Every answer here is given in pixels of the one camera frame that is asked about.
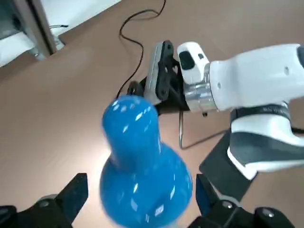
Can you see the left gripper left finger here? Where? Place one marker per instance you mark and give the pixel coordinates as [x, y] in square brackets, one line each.
[59, 209]

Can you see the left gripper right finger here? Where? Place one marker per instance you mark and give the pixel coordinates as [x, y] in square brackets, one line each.
[225, 213]

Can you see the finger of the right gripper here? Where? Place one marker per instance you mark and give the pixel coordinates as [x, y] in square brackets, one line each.
[142, 88]

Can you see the blue desk lamp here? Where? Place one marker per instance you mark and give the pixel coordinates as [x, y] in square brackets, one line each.
[142, 178]

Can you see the black mouse mat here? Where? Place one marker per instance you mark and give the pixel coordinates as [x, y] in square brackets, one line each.
[218, 171]

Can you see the white side table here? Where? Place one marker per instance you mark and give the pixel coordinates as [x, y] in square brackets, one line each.
[12, 47]

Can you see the bar-shaped gripper camera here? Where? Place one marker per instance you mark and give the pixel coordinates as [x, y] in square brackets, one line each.
[152, 76]

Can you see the aluminium frame post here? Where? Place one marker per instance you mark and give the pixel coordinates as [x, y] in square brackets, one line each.
[45, 28]

